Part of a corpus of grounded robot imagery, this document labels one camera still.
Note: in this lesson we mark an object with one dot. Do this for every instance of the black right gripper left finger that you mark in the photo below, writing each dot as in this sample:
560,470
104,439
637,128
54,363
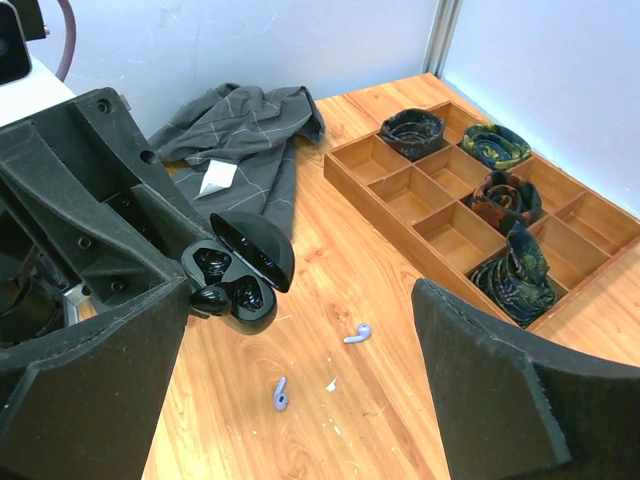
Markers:
83,402

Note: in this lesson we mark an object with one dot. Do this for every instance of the lilac earbud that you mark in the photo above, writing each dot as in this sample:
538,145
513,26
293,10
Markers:
280,397
363,333

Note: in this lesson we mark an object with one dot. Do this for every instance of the grey checked cloth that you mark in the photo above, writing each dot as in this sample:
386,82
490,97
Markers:
239,146

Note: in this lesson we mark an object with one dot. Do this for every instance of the aluminium left frame post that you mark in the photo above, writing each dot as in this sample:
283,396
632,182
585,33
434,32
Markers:
441,35

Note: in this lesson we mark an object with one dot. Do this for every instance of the black earbud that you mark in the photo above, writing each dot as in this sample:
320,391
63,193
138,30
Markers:
210,301

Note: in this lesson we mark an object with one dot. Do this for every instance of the black earbud charging case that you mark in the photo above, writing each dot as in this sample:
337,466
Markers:
251,258

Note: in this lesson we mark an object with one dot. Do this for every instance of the wooden compartment tray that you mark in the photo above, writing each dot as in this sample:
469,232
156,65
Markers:
449,215

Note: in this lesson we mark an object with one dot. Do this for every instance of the black rolled necktie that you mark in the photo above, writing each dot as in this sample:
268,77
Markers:
414,133

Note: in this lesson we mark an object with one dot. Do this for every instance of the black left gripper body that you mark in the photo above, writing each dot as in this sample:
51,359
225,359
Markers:
81,186

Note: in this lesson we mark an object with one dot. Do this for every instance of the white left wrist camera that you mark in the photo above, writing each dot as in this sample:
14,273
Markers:
27,86

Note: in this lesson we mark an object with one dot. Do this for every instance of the red patterned rolled necktie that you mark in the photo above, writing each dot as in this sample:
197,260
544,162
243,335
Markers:
504,199

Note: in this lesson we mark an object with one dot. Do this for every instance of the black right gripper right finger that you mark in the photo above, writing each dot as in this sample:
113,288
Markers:
512,405

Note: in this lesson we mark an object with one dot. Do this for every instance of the dark rolled necktie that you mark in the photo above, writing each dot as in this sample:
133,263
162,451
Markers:
518,281

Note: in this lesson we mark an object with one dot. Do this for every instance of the green rolled necktie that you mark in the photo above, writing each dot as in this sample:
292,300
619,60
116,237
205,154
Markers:
495,146

